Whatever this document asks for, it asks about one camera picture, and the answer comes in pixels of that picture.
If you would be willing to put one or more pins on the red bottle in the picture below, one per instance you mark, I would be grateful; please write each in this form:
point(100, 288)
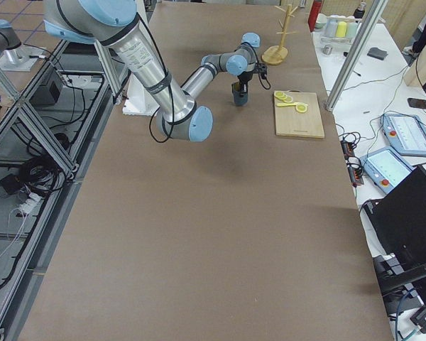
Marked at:
point(314, 11)

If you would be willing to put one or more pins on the black monitor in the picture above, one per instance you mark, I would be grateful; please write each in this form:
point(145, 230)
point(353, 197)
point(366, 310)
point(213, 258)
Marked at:
point(399, 220)

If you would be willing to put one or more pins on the upper teach pendant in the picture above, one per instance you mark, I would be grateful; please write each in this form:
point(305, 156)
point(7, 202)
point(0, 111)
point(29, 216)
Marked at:
point(405, 134)

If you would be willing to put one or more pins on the wooden cup storage rack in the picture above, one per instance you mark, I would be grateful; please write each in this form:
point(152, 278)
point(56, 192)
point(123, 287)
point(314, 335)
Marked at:
point(276, 54)

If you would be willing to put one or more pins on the small metal cup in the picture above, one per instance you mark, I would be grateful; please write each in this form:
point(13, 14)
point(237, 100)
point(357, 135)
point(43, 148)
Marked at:
point(327, 49)

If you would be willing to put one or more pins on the wooden cutting board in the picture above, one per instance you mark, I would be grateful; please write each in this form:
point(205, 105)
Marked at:
point(289, 122)

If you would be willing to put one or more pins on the black power strip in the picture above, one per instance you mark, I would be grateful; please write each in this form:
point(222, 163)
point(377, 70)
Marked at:
point(353, 164)

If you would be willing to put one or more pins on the aluminium frame post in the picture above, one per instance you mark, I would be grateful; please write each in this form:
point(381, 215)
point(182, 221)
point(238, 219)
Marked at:
point(361, 39)

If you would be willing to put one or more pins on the grey folded cloth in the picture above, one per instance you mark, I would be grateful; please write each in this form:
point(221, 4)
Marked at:
point(377, 53)

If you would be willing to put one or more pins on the yellow plastic knife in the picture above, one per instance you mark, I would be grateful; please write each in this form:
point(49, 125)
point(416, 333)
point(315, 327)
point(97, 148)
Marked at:
point(285, 104)

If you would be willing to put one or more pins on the yellow cup on tray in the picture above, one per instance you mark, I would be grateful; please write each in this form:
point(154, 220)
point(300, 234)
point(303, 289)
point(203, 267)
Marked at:
point(341, 29)

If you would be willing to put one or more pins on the black smartphone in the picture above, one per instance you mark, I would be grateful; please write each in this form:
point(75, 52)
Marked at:
point(417, 103)

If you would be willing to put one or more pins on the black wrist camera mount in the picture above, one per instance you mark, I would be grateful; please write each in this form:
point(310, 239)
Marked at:
point(261, 70)

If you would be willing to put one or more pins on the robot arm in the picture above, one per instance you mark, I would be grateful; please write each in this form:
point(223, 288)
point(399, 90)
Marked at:
point(14, 56)
point(118, 25)

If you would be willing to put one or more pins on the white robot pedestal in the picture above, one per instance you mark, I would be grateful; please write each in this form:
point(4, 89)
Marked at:
point(138, 101)

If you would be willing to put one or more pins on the lemon slice by knife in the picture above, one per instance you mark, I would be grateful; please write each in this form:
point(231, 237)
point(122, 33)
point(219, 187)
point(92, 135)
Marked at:
point(301, 107)

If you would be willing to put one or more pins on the lower teach pendant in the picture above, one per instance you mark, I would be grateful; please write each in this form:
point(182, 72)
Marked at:
point(386, 168)

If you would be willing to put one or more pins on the blue cup yellow inside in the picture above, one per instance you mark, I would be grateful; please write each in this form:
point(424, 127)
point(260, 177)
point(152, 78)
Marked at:
point(240, 93)

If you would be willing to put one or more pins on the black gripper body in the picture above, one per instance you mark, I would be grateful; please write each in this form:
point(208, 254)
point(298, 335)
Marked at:
point(243, 79)

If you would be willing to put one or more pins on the teach pendant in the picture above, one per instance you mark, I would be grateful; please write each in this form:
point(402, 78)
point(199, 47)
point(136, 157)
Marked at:
point(405, 134)
point(386, 168)

